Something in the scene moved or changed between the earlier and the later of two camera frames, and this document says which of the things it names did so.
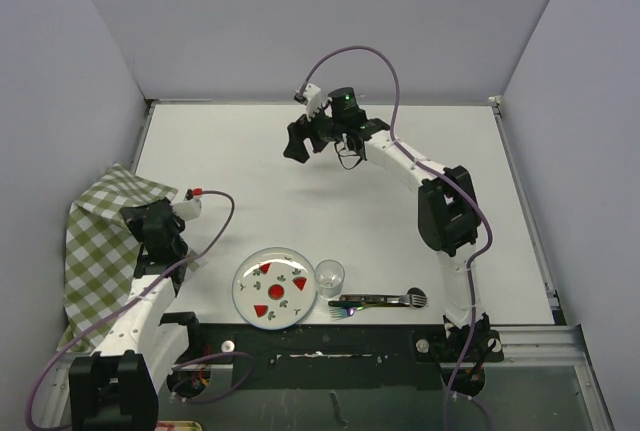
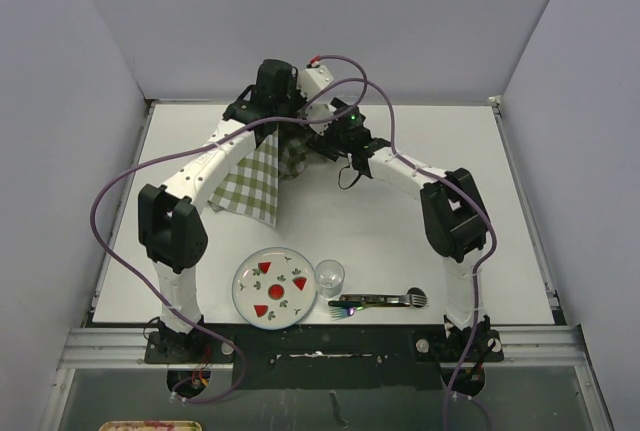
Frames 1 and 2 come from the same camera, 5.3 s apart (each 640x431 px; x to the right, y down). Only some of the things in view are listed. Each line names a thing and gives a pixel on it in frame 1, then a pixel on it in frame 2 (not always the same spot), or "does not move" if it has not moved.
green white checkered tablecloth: x=102 y=248 to x=250 y=189
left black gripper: x=132 y=216 to x=293 y=87
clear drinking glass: x=330 y=275 does not move
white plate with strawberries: x=274 y=288 does not move
